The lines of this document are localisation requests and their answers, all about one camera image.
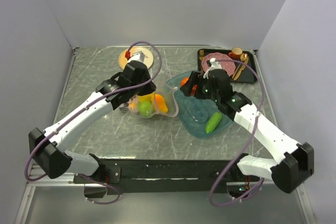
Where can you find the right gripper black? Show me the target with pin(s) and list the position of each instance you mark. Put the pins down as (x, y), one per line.
(195, 78)

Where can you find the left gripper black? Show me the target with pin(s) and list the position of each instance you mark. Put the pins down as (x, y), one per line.
(148, 89)

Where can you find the orange pumpkin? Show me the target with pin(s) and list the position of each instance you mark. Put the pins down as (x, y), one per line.
(184, 81)

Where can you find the yellow bell pepper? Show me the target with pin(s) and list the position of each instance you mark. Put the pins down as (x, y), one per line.
(136, 100)

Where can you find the green apple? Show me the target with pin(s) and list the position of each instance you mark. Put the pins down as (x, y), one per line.
(145, 108)

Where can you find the clear pink-dotted zip bag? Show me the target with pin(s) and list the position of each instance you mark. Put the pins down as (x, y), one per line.
(168, 92)

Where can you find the orange mango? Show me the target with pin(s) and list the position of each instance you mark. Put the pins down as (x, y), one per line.
(159, 102)

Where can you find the green bitter gourd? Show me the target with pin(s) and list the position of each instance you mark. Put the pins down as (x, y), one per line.
(213, 122)

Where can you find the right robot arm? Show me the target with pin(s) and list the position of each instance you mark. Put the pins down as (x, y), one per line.
(291, 164)

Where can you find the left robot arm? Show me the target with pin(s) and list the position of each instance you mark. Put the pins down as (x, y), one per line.
(49, 148)

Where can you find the teal transparent food tray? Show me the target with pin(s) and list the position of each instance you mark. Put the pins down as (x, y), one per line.
(195, 114)

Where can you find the cream and orange plate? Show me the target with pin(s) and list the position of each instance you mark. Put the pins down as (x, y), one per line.
(149, 58)

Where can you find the gold fork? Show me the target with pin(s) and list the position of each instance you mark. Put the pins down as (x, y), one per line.
(201, 55)

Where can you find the pink polka dot plate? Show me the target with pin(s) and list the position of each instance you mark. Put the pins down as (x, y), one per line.
(228, 66)

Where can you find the orange cup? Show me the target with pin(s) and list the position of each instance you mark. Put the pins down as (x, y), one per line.
(235, 53)

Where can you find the gold spoon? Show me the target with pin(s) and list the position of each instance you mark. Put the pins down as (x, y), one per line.
(244, 58)

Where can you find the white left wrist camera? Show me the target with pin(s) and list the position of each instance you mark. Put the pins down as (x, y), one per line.
(137, 56)

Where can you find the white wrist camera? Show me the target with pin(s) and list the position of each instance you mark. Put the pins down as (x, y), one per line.
(137, 56)
(213, 64)

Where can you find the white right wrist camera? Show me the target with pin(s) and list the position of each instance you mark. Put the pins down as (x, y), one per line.
(213, 64)

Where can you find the black base frame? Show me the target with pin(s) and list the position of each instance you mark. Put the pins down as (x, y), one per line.
(153, 176)

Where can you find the aluminium rail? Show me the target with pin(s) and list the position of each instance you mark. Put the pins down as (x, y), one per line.
(67, 179)

